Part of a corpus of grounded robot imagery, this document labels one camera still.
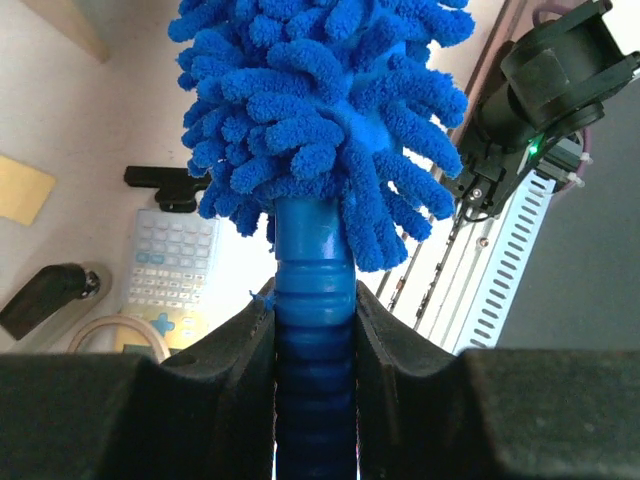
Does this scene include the light wooden bookshelf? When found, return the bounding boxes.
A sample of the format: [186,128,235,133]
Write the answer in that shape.
[23,0,110,63]

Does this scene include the yellow sticky note pad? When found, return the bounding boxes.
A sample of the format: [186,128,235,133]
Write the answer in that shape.
[0,156,56,226]

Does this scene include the blue microfiber duster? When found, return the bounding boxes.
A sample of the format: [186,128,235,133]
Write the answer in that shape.
[168,1,474,479]

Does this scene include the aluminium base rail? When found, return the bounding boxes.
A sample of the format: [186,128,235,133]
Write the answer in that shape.
[369,173,556,354]

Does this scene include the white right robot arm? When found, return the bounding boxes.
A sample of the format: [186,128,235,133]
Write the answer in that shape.
[444,1,639,217]

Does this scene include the tape roll ring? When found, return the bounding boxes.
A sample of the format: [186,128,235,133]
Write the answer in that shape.
[66,315,172,363]

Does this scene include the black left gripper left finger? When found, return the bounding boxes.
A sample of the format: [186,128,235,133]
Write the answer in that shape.
[1,283,275,479]

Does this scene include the grey black stapler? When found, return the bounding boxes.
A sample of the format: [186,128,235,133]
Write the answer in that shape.
[1,262,113,352]

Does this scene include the yellow blue calculator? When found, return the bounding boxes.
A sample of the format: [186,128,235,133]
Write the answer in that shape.
[121,209,219,351]

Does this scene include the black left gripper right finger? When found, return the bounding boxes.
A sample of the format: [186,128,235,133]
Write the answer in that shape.
[356,285,639,479]

